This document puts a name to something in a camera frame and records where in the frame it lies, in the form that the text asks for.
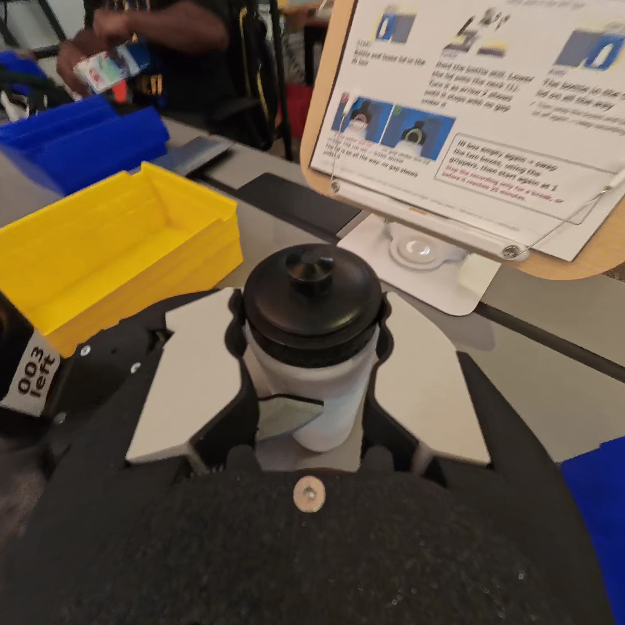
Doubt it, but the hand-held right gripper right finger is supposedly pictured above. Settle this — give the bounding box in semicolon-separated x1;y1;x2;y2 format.
361;291;491;475

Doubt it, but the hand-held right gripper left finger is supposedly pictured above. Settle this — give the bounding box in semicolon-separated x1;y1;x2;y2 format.
125;288;260;472

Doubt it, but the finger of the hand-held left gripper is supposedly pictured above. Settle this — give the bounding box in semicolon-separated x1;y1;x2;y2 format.
255;393;325;441
165;291;221;339

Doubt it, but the white plastic bottle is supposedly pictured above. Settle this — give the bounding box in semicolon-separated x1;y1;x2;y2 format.
244;322;380;452

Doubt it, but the yellow plastic bin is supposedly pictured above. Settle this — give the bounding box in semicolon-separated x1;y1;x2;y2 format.
0;162;244;358

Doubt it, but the black bottle lid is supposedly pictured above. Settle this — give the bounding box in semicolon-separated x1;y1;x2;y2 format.
243;244;384;368

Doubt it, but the person's left forearm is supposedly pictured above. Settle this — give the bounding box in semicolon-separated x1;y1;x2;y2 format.
0;432;48;543

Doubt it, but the dark tray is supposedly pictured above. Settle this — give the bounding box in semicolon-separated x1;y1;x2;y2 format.
151;137;232;176

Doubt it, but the instruction sheet on wooden stand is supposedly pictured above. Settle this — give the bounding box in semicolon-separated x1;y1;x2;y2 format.
300;0;625;317

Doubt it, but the blue ribbed plastic bin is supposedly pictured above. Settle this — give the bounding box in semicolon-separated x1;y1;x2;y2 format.
0;95;171;196

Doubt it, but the red floor bag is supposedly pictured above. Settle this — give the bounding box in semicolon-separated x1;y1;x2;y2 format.
285;84;313;137

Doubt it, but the printed instruction sheet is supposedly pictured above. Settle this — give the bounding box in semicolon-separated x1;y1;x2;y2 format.
310;0;625;262

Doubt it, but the printed packet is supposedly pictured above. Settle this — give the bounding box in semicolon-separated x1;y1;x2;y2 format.
73;43;151;94

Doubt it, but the black stanchion pole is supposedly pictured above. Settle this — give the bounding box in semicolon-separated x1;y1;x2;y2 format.
270;0;295;162

